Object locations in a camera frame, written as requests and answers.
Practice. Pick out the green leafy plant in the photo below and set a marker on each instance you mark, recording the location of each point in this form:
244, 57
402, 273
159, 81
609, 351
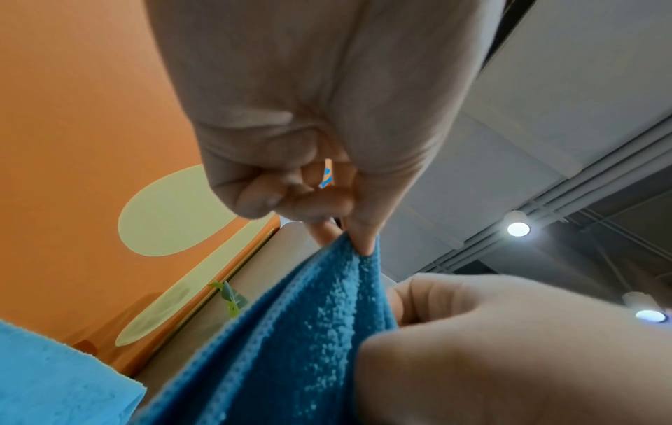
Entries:
231, 299

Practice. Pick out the person's right hand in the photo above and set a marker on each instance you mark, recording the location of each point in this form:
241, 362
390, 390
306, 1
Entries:
525, 353

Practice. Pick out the grey ceiling pipe bundle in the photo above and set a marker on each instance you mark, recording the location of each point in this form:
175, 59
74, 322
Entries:
556, 197

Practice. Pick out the round white ceiling light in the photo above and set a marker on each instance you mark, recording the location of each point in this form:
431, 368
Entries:
648, 313
518, 228

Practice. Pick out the person's left hand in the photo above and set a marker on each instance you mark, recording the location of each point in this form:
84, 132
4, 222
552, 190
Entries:
315, 83

